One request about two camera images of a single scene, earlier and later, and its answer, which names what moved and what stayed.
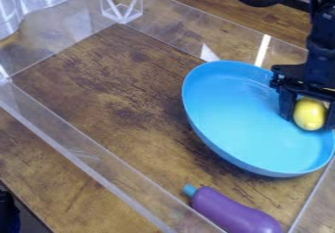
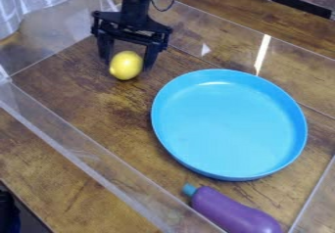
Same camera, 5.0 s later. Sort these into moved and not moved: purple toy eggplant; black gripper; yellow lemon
Moved: yellow lemon; black gripper
Not moved: purple toy eggplant
